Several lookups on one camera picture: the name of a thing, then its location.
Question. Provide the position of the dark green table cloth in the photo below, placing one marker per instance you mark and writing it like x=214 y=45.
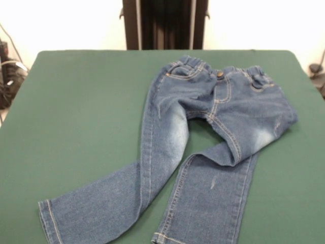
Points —
x=76 y=127

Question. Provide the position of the blue denim jeans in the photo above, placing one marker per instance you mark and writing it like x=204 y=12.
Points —
x=203 y=190

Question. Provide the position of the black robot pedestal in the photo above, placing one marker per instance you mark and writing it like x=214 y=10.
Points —
x=132 y=25

